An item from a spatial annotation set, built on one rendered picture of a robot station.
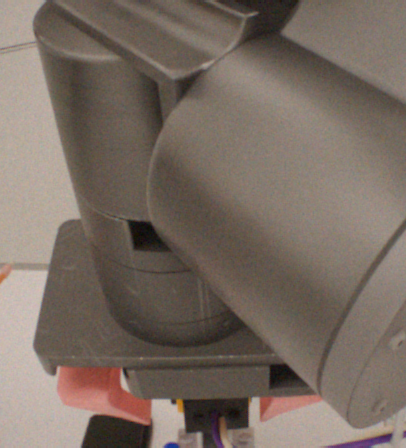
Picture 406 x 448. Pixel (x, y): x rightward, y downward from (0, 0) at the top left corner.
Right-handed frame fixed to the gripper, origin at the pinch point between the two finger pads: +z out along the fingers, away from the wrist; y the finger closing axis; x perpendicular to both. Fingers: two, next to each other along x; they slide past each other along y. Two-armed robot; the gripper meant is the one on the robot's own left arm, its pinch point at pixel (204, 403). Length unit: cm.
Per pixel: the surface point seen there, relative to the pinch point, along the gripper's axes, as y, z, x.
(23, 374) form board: -14.2, 11.5, 8.5
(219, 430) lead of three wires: 0.8, -0.6, -1.7
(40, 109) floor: -54, 69, 130
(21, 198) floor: -56, 81, 105
